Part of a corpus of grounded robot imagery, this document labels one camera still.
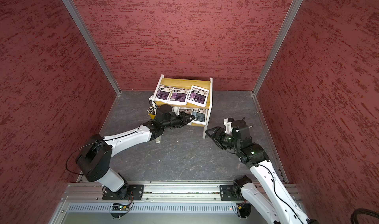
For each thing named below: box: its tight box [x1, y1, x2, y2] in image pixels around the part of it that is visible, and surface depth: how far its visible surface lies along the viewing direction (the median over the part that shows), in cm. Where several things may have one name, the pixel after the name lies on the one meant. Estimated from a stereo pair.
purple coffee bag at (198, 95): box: [186, 85, 210, 108], surface depth 74 cm
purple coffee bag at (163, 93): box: [149, 84, 175, 104], surface depth 74 cm
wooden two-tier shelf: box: [148, 74, 214, 139], surface depth 75 cm
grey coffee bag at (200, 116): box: [191, 108, 207, 126], surface depth 83 cm
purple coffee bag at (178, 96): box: [167, 86, 190, 106], surface depth 73 cm
